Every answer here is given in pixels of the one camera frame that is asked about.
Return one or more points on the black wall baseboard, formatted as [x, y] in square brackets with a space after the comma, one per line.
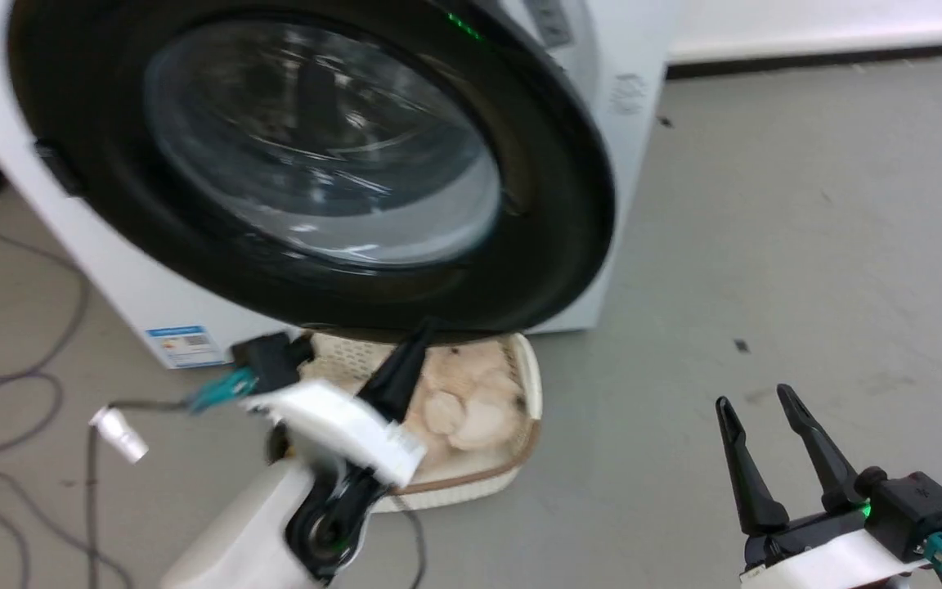
[831, 61]

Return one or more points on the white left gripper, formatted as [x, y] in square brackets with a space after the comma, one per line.
[340, 425]

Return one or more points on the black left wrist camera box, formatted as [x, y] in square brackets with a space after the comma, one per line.
[271, 360]

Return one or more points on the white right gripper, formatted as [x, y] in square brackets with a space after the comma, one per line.
[814, 560]

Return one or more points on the white perforated laundry basket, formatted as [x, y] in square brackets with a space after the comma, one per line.
[512, 470]

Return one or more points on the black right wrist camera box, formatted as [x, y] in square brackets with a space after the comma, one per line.
[912, 507]

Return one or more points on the cream plush laundry item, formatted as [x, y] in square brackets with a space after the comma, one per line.
[471, 409]

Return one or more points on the white washing machine body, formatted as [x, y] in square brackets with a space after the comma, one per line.
[119, 282]

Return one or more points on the grey washer control panel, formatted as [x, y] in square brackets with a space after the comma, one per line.
[551, 20]

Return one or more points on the blue white energy label sticker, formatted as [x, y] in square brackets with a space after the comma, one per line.
[186, 347]

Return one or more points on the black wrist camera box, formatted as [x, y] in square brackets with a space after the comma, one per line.
[271, 360]
[912, 507]

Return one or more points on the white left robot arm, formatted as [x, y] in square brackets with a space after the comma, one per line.
[254, 532]

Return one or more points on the black round glass washer door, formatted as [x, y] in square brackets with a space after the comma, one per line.
[553, 245]

